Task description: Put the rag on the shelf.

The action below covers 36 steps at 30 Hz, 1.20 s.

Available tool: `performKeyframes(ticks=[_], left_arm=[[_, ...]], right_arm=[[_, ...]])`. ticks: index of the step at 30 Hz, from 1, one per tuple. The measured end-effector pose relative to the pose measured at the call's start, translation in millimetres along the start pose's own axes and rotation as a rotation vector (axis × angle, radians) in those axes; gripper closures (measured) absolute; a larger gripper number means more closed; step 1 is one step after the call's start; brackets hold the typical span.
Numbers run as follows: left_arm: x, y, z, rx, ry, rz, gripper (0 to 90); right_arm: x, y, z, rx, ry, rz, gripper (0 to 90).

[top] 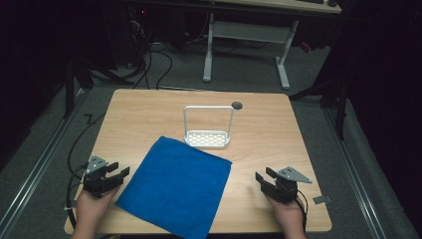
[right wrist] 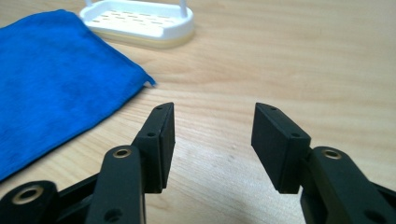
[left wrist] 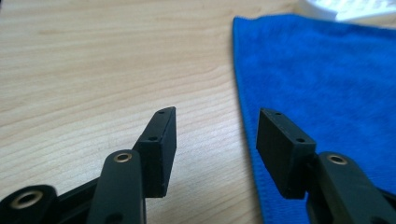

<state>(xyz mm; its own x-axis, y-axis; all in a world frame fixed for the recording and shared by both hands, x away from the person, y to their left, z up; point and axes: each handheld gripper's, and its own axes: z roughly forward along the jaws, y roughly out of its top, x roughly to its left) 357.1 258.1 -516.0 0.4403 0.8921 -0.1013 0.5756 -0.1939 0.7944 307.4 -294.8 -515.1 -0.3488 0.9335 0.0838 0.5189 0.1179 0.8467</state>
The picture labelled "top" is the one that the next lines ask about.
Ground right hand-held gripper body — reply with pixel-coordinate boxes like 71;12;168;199
261;165;314;204

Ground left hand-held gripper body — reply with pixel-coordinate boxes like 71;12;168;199
82;154;116;199

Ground blue towel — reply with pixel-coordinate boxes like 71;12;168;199
114;134;233;239

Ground white rack with handle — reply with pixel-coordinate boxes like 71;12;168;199
182;105;236;150

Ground person's right hand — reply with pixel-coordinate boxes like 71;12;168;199
265;194;306;234

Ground grey tape piece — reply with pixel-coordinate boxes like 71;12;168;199
312;194;333;205

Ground black metal stand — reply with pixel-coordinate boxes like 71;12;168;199
62;49;135;120
288;63;352;141

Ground black computer tower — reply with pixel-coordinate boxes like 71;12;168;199
107;4;153;69

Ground white-legged desk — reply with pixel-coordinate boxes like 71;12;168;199
201;0;343;92

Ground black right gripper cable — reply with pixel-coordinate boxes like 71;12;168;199
294;189;310;234

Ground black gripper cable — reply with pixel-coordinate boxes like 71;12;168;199
64;113;107;231
294;189;310;234

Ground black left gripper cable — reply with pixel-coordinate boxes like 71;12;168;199
64;113;107;231

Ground metal floor rail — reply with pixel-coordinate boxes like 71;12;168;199
322;106;388;239
0;88;89;238

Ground black floor cables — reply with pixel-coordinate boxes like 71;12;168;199
125;19;213;92

